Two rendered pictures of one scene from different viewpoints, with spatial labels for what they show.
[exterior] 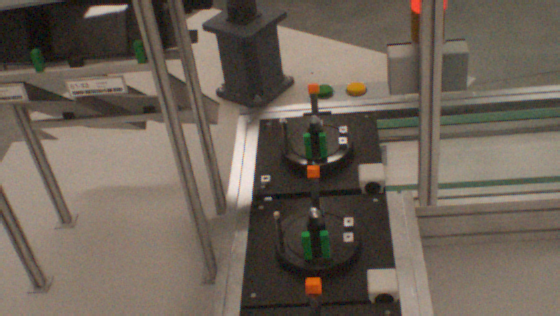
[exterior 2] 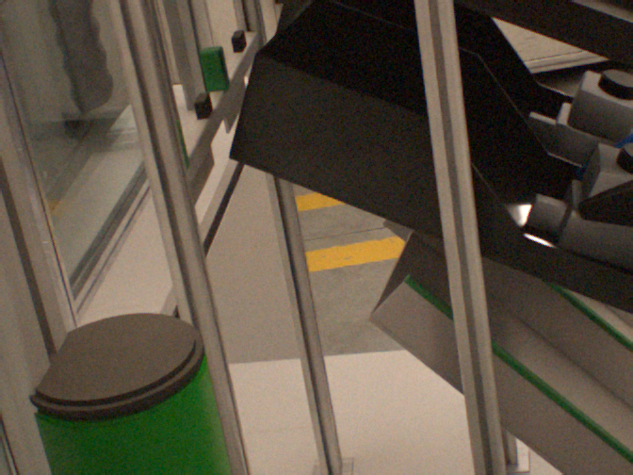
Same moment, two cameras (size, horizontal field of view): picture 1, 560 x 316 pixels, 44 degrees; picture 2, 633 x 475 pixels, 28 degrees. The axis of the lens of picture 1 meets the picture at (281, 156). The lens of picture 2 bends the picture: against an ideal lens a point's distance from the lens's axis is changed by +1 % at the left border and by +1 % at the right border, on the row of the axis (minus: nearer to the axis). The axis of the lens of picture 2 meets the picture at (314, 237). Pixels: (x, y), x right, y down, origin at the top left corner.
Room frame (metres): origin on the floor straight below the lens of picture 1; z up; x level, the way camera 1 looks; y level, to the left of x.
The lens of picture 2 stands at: (0.99, -0.55, 1.58)
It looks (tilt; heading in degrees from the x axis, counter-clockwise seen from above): 24 degrees down; 93
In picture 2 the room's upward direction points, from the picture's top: 10 degrees counter-clockwise
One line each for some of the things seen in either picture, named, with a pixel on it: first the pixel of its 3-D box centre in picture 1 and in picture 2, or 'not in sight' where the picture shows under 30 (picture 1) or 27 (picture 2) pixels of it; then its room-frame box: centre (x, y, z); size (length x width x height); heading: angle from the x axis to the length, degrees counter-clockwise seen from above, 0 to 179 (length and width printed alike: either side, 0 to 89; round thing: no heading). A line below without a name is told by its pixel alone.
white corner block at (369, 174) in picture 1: (371, 179); not in sight; (0.94, -0.16, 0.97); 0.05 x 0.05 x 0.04; 83
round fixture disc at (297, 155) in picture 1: (316, 146); not in sight; (1.05, -0.07, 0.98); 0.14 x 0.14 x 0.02
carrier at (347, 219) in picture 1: (316, 226); not in sight; (0.80, -0.04, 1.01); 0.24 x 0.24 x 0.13; 83
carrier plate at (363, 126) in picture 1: (317, 154); not in sight; (1.05, -0.07, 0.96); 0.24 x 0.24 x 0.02; 83
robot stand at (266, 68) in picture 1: (250, 54); not in sight; (1.48, 0.04, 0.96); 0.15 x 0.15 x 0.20; 47
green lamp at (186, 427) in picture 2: not in sight; (136, 447); (0.91, -0.24, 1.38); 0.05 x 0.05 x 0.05
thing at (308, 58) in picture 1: (243, 104); not in sight; (1.44, 0.07, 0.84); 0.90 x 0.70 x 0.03; 47
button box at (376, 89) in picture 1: (356, 102); not in sight; (1.25, -0.18, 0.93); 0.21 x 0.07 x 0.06; 83
